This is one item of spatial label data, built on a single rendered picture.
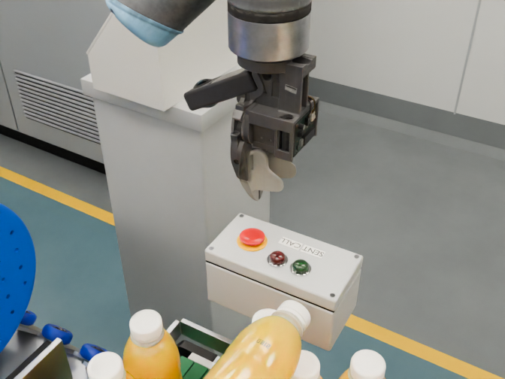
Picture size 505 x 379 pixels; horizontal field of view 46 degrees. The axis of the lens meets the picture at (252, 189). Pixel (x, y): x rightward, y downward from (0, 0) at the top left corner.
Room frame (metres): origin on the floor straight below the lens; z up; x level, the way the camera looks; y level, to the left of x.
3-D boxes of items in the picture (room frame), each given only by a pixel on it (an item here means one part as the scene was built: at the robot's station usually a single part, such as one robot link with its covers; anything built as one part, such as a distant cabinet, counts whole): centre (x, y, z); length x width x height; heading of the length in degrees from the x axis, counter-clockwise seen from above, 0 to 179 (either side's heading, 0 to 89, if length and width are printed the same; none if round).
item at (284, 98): (0.63, -0.02, 1.33); 0.09 x 0.08 x 0.12; 61
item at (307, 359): (0.42, -0.06, 1.10); 0.04 x 0.04 x 0.02
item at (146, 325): (0.49, 0.13, 1.10); 0.04 x 0.04 x 0.02
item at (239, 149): (0.62, 0.01, 1.27); 0.05 x 0.02 x 0.09; 151
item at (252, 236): (0.64, 0.00, 1.11); 0.04 x 0.04 x 0.01
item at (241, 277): (0.62, -0.04, 1.05); 0.20 x 0.10 x 0.10; 61
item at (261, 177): (0.62, -0.01, 1.23); 0.06 x 0.03 x 0.09; 61
